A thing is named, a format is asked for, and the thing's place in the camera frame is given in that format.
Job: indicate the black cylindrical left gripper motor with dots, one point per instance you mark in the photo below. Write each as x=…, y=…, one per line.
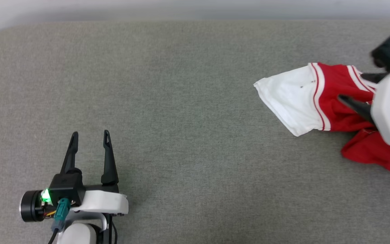
x=30, y=206

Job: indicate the grey fabric sofa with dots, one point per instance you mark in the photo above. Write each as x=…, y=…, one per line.
x=181, y=118

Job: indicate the teal left camera connector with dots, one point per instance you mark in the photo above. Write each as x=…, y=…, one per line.
x=61, y=211

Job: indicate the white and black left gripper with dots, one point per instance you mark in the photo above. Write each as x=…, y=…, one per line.
x=103, y=201

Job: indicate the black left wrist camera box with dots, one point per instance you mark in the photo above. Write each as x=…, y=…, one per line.
x=67, y=188

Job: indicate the red and white jersey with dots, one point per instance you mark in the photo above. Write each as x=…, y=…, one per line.
x=293, y=98

